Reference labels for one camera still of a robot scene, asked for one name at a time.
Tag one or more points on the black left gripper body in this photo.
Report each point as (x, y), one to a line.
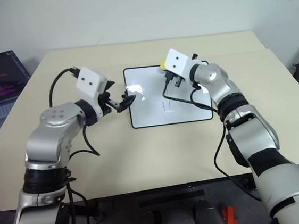
(105, 102)

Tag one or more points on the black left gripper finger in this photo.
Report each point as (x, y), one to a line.
(108, 85)
(127, 102)

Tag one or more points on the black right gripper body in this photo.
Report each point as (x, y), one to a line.
(175, 81)

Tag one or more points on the yellow whiteboard eraser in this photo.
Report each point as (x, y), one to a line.
(163, 64)

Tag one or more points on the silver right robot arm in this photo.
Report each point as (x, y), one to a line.
(253, 133)

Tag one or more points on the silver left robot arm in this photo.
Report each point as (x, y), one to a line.
(48, 138)

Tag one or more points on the dark rounded shape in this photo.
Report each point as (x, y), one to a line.
(206, 215)

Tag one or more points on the orange plastic object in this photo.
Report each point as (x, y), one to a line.
(229, 217)

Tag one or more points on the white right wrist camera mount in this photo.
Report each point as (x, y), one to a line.
(177, 62)

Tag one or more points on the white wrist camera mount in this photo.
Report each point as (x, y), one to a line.
(89, 83)
(177, 62)

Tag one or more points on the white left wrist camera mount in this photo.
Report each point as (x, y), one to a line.
(89, 83)

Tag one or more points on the white whiteboard with black frame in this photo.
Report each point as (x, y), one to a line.
(149, 109)

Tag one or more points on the black table frame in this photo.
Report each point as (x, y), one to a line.
(172, 198)

